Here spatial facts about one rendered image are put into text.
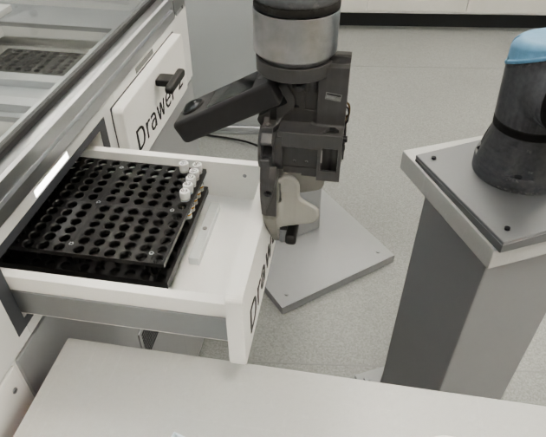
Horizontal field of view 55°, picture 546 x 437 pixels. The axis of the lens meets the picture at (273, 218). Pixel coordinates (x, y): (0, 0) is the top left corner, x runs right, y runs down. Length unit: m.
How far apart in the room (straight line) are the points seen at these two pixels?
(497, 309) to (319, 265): 0.83
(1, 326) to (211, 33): 1.82
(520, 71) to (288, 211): 0.44
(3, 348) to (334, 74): 0.44
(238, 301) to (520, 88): 0.54
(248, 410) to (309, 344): 1.00
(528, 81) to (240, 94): 0.48
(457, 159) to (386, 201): 1.16
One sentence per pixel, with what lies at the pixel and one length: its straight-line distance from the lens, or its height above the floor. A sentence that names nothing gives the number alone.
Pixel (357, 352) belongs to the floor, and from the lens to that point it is 1.61.
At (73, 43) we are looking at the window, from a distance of 0.75.
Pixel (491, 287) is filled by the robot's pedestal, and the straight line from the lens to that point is 1.00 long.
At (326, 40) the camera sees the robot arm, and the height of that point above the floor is 1.13.
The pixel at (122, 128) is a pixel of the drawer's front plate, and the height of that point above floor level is 0.90.
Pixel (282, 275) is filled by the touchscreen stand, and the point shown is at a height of 0.04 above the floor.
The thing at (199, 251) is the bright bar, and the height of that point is 0.85.
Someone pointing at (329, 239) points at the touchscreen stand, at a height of 0.04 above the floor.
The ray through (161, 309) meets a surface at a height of 0.87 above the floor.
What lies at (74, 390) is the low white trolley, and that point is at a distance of 0.67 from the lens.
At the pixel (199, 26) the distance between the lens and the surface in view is 2.30.
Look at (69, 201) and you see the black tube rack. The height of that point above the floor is 0.90.
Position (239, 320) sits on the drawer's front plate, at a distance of 0.52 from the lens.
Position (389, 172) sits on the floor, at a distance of 2.28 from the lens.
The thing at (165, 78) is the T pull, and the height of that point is 0.91.
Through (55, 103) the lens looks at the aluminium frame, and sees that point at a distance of 0.71.
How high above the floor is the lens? 1.30
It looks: 41 degrees down
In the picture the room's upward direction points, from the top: straight up
